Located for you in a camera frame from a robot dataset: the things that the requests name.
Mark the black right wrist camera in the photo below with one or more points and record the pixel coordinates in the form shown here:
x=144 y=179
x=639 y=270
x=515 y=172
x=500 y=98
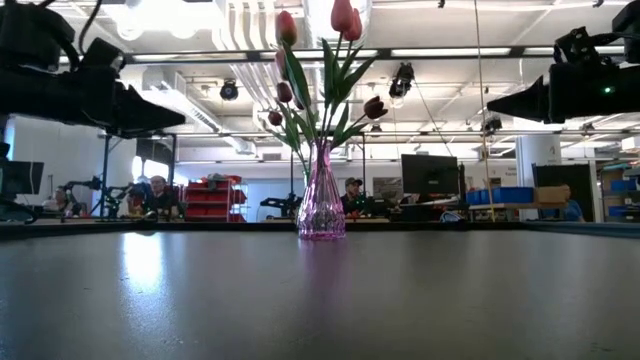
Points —
x=575 y=47

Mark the pink glass vase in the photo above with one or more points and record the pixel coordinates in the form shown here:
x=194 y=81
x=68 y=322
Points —
x=321 y=210

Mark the black computer monitor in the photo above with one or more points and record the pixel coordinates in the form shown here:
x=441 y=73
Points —
x=430 y=174
x=20 y=177

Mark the row of blue bins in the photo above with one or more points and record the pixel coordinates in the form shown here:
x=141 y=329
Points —
x=500 y=195

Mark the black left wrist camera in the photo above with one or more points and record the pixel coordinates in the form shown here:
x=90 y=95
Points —
x=102 y=55

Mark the black table mat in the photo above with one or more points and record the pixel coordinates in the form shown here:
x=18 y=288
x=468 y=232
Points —
x=450 y=310

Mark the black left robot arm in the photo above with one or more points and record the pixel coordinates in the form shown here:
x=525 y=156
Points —
x=30 y=35

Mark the black metal rig frame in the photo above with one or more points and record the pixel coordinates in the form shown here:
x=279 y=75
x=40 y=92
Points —
x=105 y=170

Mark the shelf with blue bins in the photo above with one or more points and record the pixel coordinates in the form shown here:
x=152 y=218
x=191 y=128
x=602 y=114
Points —
x=620 y=186

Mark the black overhead frame bar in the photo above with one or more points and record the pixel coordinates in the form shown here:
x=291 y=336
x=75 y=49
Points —
x=384 y=52

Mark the brown cardboard box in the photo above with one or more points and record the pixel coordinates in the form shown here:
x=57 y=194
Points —
x=550 y=194

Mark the silver ventilation duct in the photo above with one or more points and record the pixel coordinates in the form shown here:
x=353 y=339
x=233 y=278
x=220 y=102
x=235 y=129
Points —
x=320 y=15

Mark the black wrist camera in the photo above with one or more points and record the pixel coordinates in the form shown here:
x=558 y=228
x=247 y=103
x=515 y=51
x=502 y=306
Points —
x=575 y=47
x=102 y=55

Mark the red storage bin shelf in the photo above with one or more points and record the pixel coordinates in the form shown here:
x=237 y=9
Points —
x=215 y=200

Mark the black background robot arm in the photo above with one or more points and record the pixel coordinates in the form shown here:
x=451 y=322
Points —
x=277 y=202

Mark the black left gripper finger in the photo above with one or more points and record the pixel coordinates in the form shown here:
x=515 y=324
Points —
x=145 y=125
x=135 y=102

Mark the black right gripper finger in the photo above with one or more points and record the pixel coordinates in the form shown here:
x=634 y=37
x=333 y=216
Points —
x=530 y=92
x=530 y=111

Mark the black upright panel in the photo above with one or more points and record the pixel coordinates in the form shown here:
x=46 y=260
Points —
x=550 y=175

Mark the black ceiling camera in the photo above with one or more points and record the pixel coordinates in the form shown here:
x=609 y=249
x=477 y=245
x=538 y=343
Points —
x=228 y=90
x=402 y=80
x=492 y=124

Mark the person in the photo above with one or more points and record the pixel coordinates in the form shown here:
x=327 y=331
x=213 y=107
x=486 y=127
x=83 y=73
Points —
x=159 y=192
x=62 y=198
x=352 y=192
x=572 y=207

